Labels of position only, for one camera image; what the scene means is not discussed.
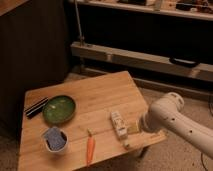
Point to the green plate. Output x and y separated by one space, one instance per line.
59 109

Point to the white bottle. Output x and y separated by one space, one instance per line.
120 128

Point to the blue sponge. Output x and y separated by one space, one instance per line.
54 138

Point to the metal pole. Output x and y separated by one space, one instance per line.
81 37

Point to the wooden table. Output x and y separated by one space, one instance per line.
96 98

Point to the white cup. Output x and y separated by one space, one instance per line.
63 149

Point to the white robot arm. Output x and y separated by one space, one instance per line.
166 112

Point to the orange carrot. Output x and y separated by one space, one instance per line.
90 148

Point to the grey metal beam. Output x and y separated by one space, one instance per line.
141 60

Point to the black handle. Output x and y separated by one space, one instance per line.
184 64

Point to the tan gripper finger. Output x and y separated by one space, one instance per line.
133 128

